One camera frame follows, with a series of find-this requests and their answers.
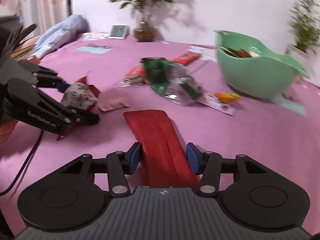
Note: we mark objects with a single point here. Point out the green clear snack packet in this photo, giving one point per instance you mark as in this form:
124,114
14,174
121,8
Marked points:
172,80

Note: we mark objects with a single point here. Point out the olive yellow snack packet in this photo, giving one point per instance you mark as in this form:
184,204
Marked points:
228,51

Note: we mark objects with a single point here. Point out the pink round cake packet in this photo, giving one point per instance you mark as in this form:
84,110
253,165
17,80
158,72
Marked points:
112,100

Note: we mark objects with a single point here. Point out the small plant in white pot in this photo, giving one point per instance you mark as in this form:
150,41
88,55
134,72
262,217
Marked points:
303,37

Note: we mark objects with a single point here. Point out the small red snack packet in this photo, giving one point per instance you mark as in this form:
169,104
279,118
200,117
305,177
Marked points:
136,73

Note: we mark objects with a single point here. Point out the grey blue cloth bundle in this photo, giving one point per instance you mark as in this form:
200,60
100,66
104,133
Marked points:
62,32

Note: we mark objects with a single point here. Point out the green plastic bowl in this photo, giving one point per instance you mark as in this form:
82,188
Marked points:
255,77

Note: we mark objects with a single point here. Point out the plain red snack pouch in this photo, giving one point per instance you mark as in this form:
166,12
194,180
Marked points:
157,140

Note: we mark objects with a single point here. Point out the white digital clock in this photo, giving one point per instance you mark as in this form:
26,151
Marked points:
119,31

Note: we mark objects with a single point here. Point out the leafy plant in glass vase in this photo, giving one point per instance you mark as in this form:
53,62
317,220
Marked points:
145,32

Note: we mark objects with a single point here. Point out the pink floral tablecloth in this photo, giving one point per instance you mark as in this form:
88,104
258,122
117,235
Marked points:
250,142

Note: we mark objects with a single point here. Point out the white orange snack packet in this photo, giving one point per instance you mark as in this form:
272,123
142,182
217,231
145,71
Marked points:
225,97

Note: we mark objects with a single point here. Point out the long red snack packet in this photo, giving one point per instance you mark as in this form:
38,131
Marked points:
186,58

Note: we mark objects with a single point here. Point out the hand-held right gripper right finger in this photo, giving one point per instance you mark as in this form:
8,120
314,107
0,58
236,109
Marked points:
192,158

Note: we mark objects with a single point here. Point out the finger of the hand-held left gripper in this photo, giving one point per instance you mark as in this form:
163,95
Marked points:
62,87
85,117

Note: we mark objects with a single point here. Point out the pale patterned curtain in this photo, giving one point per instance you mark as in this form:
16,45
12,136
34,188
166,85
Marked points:
52,5

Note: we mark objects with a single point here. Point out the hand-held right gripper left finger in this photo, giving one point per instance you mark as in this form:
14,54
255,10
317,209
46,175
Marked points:
135,158

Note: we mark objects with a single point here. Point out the red white nut packet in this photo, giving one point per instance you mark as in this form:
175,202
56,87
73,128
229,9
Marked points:
77,95

